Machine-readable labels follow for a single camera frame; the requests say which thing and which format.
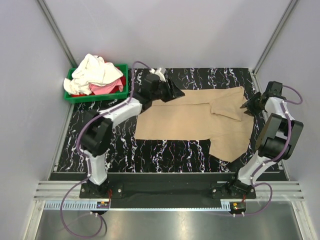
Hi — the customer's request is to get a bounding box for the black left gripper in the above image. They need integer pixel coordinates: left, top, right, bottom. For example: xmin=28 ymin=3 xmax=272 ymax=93
xmin=151 ymin=78 xmax=185 ymax=104

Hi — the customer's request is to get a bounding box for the beige t-shirt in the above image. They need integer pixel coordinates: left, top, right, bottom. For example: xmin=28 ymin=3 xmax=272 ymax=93
xmin=134 ymin=86 xmax=254 ymax=163

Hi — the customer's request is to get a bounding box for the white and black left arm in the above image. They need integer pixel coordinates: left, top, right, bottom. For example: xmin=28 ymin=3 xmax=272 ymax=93
xmin=76 ymin=68 xmax=185 ymax=198

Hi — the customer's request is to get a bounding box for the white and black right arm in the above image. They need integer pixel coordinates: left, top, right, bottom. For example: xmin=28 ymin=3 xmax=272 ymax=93
xmin=222 ymin=81 xmax=304 ymax=199

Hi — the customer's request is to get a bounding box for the pink t-shirt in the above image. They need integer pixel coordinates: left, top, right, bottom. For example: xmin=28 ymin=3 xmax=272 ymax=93
xmin=89 ymin=77 xmax=126 ymax=95

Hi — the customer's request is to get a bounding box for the white t-shirt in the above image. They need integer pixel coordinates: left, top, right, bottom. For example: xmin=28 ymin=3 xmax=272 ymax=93
xmin=62 ymin=52 xmax=124 ymax=96

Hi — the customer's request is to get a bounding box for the green plastic bin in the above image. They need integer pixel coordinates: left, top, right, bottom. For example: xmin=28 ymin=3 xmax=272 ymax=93
xmin=63 ymin=63 xmax=130 ymax=104

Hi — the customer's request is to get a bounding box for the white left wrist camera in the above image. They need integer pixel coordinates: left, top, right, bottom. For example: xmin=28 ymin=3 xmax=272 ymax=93
xmin=149 ymin=67 xmax=167 ymax=82

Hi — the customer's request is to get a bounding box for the aluminium rail frame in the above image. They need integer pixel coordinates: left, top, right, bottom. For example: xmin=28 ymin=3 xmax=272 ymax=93
xmin=24 ymin=180 xmax=320 ymax=240

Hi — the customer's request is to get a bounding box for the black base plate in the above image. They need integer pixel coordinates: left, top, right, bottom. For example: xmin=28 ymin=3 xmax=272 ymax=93
xmin=79 ymin=173 xmax=257 ymax=210

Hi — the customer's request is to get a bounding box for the right aluminium corner post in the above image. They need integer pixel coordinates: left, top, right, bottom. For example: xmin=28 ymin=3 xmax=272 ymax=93
xmin=252 ymin=0 xmax=300 ymax=75

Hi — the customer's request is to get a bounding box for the aluminium corner post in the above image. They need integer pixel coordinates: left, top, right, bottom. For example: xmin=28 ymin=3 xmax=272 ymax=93
xmin=252 ymin=0 xmax=300 ymax=75
xmin=35 ymin=0 xmax=77 ymax=68

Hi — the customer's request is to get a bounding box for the left aluminium corner post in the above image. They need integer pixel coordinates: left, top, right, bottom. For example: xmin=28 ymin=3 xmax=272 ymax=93
xmin=35 ymin=0 xmax=77 ymax=68

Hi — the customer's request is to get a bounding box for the white slotted cable duct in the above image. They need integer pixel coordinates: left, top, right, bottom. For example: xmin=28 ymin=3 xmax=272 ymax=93
xmin=44 ymin=200 xmax=246 ymax=212

